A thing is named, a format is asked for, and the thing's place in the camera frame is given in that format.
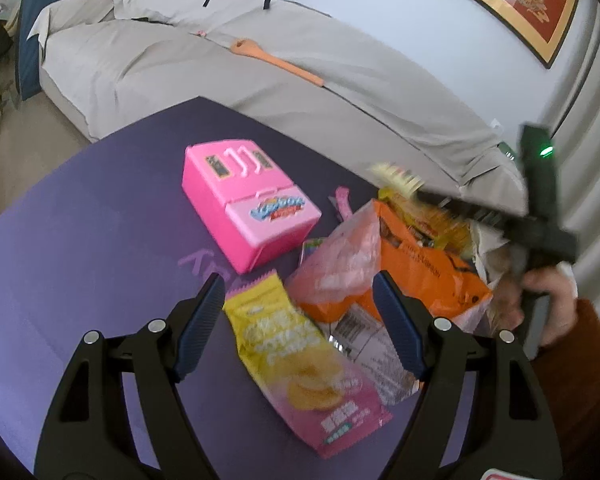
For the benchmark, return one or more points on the clear wrapper with white label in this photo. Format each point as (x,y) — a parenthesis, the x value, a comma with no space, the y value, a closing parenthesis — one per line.
(372,362)

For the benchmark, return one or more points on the purple mat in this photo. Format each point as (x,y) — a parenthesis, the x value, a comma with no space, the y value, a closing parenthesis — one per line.
(80,235)

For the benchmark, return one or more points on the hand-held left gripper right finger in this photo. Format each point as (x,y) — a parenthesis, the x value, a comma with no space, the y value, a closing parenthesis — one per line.
(395,320)

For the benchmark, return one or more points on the sofa with grey cover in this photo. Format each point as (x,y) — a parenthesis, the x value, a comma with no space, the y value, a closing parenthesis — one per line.
(180,75)

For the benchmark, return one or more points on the pale yellow snack packet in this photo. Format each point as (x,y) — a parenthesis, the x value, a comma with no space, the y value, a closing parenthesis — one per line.
(397,176)

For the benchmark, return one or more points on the pink toy box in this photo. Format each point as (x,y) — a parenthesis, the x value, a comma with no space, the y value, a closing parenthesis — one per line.
(240,195)

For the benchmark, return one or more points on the person's right forearm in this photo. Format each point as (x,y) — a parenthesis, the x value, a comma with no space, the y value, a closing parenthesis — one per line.
(590,400)

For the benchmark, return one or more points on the yellow pink snack packet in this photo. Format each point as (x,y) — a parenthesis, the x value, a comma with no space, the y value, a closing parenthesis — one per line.
(290,355)

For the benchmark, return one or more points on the pink white snack packet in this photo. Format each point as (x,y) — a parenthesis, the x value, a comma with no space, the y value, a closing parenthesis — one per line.
(340,255)

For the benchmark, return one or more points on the white wall outlet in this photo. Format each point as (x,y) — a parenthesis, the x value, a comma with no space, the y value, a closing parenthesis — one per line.
(495,125)

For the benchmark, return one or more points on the orange wooden spoon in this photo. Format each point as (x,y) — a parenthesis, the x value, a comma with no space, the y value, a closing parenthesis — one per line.
(280,64)

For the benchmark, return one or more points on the person's right hand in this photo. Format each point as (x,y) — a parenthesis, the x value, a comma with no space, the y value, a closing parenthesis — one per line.
(560,305)

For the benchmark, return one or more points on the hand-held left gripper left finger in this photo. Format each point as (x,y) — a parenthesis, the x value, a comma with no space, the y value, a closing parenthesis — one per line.
(202,320)

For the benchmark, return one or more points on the orange snack packet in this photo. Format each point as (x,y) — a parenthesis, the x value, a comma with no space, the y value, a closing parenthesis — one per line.
(430,275)

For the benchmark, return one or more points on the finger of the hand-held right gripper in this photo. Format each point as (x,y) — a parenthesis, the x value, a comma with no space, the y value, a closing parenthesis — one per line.
(465,210)

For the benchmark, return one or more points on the pink plastic clip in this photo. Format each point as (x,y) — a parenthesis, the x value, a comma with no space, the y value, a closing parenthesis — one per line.
(341,199)

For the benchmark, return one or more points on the wide red gold framed picture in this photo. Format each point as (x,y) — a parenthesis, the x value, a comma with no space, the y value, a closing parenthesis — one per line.
(520,0)

